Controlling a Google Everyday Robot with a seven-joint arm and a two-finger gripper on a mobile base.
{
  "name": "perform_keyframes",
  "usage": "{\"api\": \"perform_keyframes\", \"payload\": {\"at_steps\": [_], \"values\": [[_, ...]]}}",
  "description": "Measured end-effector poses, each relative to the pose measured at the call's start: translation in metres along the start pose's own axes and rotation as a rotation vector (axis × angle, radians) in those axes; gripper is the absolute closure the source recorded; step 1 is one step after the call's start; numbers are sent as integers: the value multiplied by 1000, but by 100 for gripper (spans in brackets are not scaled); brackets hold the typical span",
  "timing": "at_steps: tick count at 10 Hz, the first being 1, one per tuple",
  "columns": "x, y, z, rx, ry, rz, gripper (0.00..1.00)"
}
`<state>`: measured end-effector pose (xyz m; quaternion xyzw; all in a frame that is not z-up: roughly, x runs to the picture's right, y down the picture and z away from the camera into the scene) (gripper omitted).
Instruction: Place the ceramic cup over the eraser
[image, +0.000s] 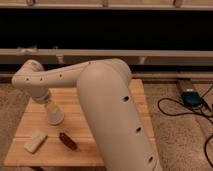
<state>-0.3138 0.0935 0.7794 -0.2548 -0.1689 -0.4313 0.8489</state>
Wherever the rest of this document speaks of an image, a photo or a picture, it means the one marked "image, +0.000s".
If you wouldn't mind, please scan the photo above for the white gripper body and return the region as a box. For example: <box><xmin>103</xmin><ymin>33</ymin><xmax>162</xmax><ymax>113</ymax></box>
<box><xmin>35</xmin><ymin>92</ymin><xmax>51</xmax><ymax>104</ymax></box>

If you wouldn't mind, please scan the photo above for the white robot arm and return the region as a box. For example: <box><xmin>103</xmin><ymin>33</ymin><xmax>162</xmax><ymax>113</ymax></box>
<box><xmin>12</xmin><ymin>59</ymin><xmax>162</xmax><ymax>171</ymax></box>

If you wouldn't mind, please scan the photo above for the white rectangular block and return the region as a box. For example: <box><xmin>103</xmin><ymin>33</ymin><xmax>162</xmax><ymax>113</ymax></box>
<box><xmin>24</xmin><ymin>130</ymin><xmax>47</xmax><ymax>153</ymax></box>

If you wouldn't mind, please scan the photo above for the wooden table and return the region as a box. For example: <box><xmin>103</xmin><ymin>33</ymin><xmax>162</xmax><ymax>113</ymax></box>
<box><xmin>3</xmin><ymin>78</ymin><xmax>161</xmax><ymax>168</ymax></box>

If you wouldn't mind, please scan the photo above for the brown oblong object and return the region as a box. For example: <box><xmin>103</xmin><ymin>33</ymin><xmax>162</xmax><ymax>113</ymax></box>
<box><xmin>59</xmin><ymin>132</ymin><xmax>78</xmax><ymax>150</ymax></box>

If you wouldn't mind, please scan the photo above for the blue power adapter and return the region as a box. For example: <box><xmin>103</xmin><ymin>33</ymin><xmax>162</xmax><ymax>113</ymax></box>
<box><xmin>181</xmin><ymin>91</ymin><xmax>202</xmax><ymax>107</ymax></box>

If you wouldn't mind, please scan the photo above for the grey metal rail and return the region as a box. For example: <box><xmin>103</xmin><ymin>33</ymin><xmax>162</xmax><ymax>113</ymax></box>
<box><xmin>0</xmin><ymin>48</ymin><xmax>213</xmax><ymax>66</ymax></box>

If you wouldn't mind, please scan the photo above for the black cable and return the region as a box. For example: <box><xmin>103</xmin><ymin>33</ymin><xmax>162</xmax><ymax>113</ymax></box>
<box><xmin>157</xmin><ymin>84</ymin><xmax>213</xmax><ymax>168</ymax></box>

